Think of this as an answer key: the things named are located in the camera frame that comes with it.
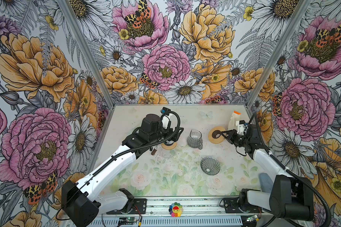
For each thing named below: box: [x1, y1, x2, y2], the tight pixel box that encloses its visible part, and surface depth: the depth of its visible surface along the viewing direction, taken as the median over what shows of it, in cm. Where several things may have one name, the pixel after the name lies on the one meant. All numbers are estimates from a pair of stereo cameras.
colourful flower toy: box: [168, 201, 184, 218], surface depth 74 cm
